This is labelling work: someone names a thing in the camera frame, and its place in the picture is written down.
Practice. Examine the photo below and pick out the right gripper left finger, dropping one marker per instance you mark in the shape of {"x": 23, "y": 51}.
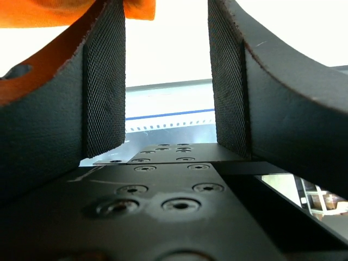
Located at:
{"x": 66, "y": 102}

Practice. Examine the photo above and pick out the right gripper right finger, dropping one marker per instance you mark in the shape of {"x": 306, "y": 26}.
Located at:
{"x": 274, "y": 103}

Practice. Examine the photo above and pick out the orange t shirt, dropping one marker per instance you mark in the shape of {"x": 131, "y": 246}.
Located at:
{"x": 38, "y": 14}

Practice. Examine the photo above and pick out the background storage shelf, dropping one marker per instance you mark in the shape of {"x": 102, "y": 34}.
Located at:
{"x": 320, "y": 202}

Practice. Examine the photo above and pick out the white slotted cable duct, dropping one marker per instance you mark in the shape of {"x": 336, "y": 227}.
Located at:
{"x": 144, "y": 125}

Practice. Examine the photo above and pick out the aluminium mounting rail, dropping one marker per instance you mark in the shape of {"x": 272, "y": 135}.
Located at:
{"x": 169, "y": 99}

